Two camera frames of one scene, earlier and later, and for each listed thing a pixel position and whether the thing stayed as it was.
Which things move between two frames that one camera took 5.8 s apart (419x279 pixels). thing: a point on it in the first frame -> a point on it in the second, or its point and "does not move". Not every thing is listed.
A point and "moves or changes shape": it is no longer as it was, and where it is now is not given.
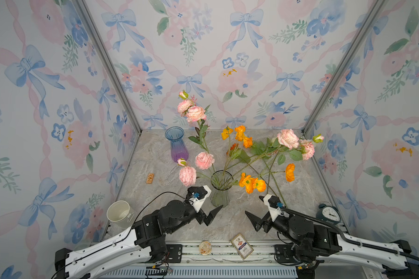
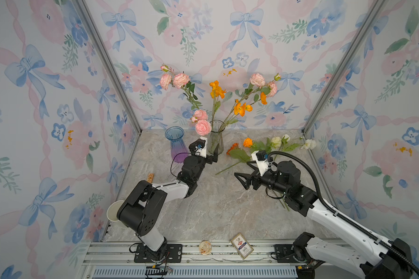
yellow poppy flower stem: x=240 y=136 -> x=216 y=90
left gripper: x=201 y=215 -> x=214 y=157
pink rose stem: x=288 y=143 -> x=258 y=82
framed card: x=242 y=246 does not move
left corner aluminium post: x=109 y=61 does not move
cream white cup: x=120 y=212 does not move
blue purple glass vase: x=178 y=149 does not move
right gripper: x=258 y=224 -> x=256 y=178
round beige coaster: x=205 y=247 does not move
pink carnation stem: x=187 y=174 moves or changes shape
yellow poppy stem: x=250 y=183 moves or changes shape
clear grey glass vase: x=221 y=182 -> x=216 y=127
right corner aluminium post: x=357 y=43 does not move
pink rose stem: x=189 y=108 -> x=179 y=81
